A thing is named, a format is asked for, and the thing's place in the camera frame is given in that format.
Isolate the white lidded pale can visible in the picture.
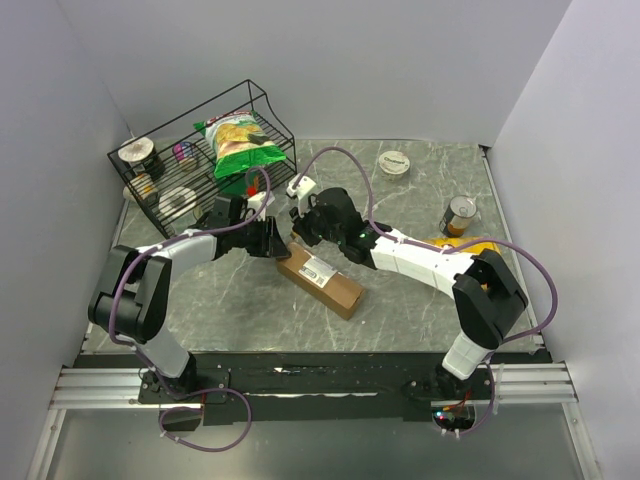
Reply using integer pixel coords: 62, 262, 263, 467
159, 187, 198, 222

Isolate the brown cardboard express box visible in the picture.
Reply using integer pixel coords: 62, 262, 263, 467
276, 242, 365, 320

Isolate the green chips bag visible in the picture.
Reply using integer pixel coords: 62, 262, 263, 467
193, 110, 286, 179

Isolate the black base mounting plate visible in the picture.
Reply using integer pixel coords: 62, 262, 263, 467
136, 351, 496, 427

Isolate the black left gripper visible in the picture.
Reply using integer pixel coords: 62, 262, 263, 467
231, 216, 291, 259

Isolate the black wire shelf rack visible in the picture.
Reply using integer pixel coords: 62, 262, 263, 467
107, 79, 297, 238

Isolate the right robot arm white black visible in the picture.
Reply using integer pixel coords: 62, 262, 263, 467
286, 185, 528, 399

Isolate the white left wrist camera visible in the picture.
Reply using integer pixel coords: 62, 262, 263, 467
247, 186, 275, 221

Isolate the purple cable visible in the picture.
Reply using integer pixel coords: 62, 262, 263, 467
299, 147, 560, 437
107, 166, 273, 351

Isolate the purple pink small cup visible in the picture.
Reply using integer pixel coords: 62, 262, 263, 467
172, 141, 199, 172

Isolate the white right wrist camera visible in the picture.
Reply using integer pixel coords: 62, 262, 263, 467
286, 174, 318, 216

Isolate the white lidded dark jar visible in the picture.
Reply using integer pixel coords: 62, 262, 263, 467
117, 137, 165, 181

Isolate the orange labelled tin can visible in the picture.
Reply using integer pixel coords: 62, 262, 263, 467
439, 195, 477, 238

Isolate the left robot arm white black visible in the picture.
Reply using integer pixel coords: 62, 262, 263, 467
88, 194, 291, 402

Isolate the green snack canister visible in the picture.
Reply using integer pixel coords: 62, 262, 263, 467
218, 171, 261, 196

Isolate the yellow Lays chips bag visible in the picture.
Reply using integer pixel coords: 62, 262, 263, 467
425, 237, 501, 255

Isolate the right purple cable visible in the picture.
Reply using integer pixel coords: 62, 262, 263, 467
299, 147, 560, 437

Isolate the aluminium rail frame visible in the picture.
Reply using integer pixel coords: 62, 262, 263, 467
27, 352, 602, 479

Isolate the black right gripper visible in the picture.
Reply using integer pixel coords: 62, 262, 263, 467
290, 197, 344, 248

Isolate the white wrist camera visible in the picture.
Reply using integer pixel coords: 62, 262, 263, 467
247, 186, 275, 221
286, 174, 318, 216

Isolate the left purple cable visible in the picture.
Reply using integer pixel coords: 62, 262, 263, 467
107, 166, 273, 351

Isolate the small yellow labelled can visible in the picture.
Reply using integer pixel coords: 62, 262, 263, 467
123, 173, 159, 204

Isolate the white yogurt tub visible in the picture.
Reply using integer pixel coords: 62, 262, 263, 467
378, 150, 411, 181

